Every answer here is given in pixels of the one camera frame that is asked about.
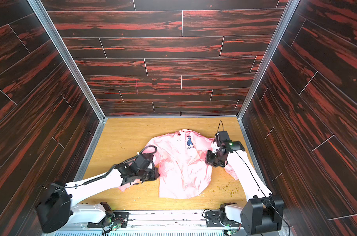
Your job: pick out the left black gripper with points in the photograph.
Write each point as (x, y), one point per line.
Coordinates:
(155, 170)

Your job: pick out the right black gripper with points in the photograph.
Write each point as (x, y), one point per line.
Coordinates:
(213, 159)

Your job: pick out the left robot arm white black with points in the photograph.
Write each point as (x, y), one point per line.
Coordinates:
(62, 204)

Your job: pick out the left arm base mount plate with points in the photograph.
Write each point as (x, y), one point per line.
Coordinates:
(114, 221)

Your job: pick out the pink hooded jacket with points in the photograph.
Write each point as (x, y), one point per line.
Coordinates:
(181, 159)

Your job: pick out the aluminium front rail frame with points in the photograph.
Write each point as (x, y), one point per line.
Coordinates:
(159, 223)

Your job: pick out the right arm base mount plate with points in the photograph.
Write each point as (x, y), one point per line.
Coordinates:
(213, 220)

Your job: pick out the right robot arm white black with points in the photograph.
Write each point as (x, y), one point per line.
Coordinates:
(263, 212)

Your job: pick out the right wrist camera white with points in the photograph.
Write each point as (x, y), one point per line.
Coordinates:
(215, 147)

